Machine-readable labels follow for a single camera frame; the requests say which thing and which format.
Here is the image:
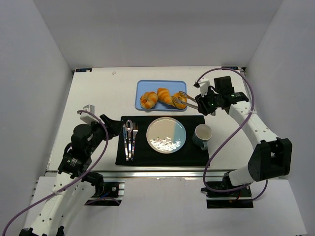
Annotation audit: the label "middle croissant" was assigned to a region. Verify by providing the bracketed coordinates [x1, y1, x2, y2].
[157, 88, 174, 106]

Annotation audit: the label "metal tongs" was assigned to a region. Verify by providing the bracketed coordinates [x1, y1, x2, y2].
[174, 91, 198, 110]

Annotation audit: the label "blue tray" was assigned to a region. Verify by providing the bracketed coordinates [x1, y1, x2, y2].
[134, 80, 187, 112]

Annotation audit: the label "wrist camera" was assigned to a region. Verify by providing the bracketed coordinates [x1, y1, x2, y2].
[193, 77, 211, 97]
[77, 104, 97, 125]

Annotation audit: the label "table knife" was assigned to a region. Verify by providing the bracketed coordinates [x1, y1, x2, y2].
[123, 124, 129, 161]

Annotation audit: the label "spoon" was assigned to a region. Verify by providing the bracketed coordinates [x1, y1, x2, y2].
[126, 119, 133, 160]

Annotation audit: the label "croissant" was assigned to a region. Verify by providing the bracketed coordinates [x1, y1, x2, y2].
[140, 91, 158, 109]
[157, 88, 174, 106]

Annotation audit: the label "black placemat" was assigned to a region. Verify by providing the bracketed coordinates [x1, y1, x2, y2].
[115, 115, 209, 167]

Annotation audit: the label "two-tone round plate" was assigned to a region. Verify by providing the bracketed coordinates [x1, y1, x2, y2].
[146, 117, 187, 154]

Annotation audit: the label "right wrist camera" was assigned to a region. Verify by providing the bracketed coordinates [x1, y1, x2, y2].
[193, 77, 211, 97]

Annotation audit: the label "bagel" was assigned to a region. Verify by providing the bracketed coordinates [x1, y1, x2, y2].
[172, 92, 187, 110]

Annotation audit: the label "fork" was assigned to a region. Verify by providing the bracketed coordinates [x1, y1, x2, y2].
[131, 122, 138, 161]

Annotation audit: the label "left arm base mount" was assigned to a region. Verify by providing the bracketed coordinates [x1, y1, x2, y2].
[86, 180, 125, 207]

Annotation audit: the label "left croissant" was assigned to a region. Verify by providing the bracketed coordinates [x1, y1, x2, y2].
[140, 91, 158, 109]

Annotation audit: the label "purple cable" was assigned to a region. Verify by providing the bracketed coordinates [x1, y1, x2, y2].
[193, 68, 269, 202]
[3, 109, 121, 236]

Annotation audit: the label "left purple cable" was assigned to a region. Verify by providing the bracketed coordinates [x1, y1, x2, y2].
[3, 109, 121, 236]

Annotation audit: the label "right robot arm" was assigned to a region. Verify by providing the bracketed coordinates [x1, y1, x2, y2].
[194, 76, 292, 186]

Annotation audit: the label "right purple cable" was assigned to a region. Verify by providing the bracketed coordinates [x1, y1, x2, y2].
[193, 68, 269, 202]

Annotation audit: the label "teal mug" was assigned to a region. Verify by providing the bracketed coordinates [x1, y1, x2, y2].
[192, 124, 212, 150]

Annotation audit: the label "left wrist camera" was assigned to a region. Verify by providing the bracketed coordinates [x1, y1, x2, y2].
[77, 104, 97, 125]

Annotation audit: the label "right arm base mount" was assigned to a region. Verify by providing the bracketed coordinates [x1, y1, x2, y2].
[201, 173, 253, 209]

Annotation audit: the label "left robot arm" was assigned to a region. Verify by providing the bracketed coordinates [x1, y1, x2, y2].
[20, 110, 123, 236]

